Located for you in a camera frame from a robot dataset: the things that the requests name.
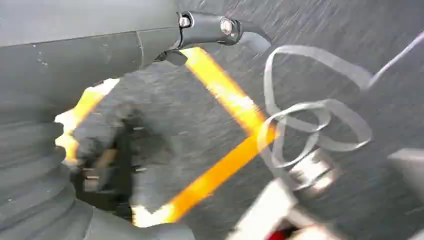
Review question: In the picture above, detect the ribbed grey left arm sleeve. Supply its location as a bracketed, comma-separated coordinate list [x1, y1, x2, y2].
[0, 119, 95, 240]

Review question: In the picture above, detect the dark metal part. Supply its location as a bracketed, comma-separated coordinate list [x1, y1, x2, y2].
[71, 104, 175, 215]

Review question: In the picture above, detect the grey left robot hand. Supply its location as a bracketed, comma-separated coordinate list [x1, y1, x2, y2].
[0, 0, 273, 126]

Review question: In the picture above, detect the small red object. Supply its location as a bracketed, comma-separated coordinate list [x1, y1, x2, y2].
[264, 227, 292, 240]

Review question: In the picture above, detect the white block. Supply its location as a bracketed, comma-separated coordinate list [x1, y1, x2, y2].
[226, 178, 299, 240]

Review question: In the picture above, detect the shiny metal part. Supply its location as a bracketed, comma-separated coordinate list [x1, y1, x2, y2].
[288, 148, 337, 197]

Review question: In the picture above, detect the looped grey flat strap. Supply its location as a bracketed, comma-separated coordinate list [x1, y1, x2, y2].
[256, 30, 424, 170]

